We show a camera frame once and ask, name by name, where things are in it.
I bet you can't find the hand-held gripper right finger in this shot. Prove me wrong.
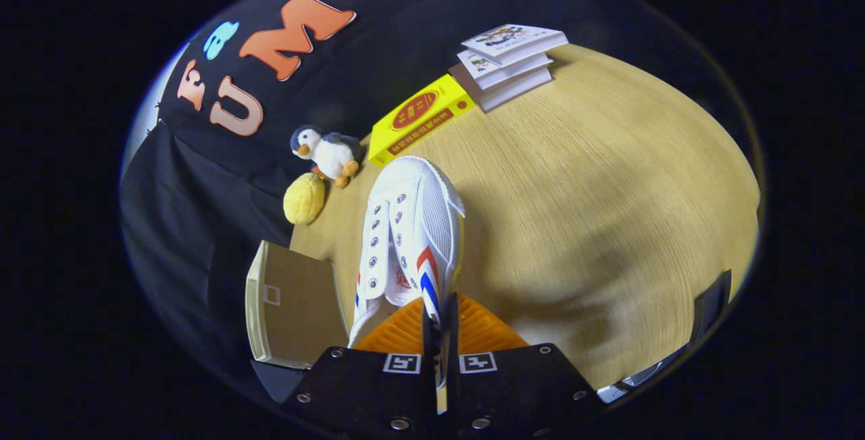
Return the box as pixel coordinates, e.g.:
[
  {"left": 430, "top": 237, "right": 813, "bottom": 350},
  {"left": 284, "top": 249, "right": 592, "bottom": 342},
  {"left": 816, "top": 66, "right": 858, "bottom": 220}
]
[{"left": 443, "top": 291, "right": 609, "bottom": 440}]

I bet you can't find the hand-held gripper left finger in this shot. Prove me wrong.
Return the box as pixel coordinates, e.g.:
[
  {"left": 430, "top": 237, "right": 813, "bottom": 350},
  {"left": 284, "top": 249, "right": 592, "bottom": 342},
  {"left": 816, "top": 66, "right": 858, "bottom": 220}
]
[{"left": 282, "top": 295, "right": 440, "bottom": 440}]

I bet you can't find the beige storage box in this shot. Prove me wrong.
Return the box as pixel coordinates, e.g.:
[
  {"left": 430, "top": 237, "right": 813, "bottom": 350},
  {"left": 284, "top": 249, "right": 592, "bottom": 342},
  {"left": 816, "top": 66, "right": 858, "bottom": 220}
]
[{"left": 245, "top": 241, "right": 349, "bottom": 370}]

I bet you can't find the white canvas shoe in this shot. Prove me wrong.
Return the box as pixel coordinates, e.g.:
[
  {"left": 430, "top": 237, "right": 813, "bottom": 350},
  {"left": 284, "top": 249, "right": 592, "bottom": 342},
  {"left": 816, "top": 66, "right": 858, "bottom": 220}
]
[{"left": 348, "top": 155, "right": 467, "bottom": 414}]

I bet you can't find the yellow bun-shaped toy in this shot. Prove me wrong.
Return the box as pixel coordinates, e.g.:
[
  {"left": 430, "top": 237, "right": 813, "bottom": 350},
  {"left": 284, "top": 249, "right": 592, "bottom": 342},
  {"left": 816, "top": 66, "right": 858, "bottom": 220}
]
[{"left": 282, "top": 172, "right": 327, "bottom": 226}]

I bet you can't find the penguin plush toy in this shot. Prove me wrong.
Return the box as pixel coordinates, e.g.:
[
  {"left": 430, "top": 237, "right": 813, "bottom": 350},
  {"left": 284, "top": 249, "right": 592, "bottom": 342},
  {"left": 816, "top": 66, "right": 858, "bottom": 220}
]
[{"left": 290, "top": 125, "right": 362, "bottom": 189}]

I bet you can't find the yellow book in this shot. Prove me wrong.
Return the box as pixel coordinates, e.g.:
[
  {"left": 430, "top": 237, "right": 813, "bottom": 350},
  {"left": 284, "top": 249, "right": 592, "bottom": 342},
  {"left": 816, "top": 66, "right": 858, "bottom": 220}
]
[{"left": 367, "top": 74, "right": 477, "bottom": 168}]

